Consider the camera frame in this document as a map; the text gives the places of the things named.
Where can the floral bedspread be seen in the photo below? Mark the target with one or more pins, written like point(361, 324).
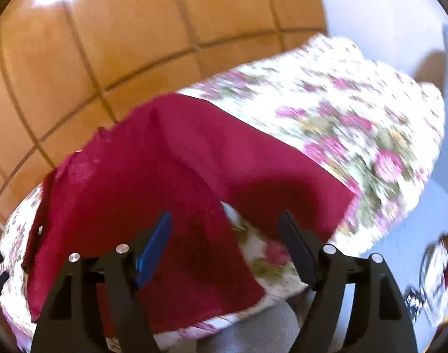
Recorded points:
point(372, 127)

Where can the dark red long-sleeve shirt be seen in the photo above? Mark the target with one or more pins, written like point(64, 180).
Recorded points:
point(186, 157)

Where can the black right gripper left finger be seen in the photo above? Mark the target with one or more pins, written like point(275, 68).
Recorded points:
point(71, 321)

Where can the wooden panelled wardrobe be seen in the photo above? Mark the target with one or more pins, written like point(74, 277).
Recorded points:
point(68, 67)

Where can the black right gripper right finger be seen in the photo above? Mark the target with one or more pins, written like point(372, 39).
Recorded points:
point(379, 320)

